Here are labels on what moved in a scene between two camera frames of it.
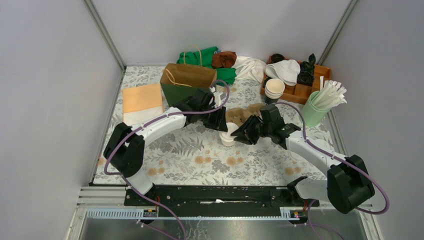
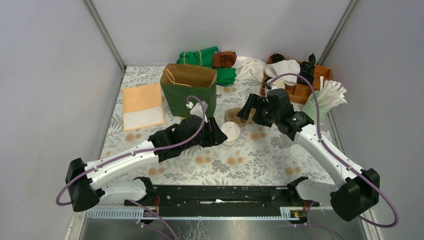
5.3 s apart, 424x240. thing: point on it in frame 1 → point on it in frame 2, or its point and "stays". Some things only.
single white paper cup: (228, 144) stays
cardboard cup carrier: (237, 115) stays
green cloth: (204, 57) stays
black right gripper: (244, 132) → (252, 101)
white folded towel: (287, 70) stays
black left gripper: (219, 123) → (215, 137)
